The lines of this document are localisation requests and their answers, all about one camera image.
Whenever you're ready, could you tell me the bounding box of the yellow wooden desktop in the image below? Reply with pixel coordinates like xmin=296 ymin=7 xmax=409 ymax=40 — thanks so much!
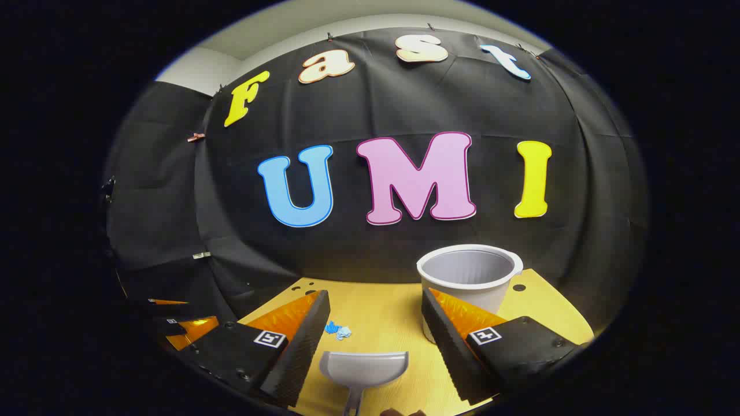
xmin=237 ymin=269 xmax=595 ymax=416

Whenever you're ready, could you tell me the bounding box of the grey plastic dustpan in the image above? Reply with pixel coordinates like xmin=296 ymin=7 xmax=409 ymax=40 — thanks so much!
xmin=319 ymin=351 xmax=409 ymax=416

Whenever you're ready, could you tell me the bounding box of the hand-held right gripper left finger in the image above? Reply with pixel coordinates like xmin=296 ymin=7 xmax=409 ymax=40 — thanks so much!
xmin=173 ymin=290 xmax=331 ymax=408

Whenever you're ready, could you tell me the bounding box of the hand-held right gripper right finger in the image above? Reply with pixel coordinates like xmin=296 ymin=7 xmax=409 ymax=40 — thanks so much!
xmin=421 ymin=288 xmax=582 ymax=406

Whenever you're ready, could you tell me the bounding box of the white ribbed garbage bin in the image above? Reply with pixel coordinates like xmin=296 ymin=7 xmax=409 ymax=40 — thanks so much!
xmin=416 ymin=244 xmax=524 ymax=344

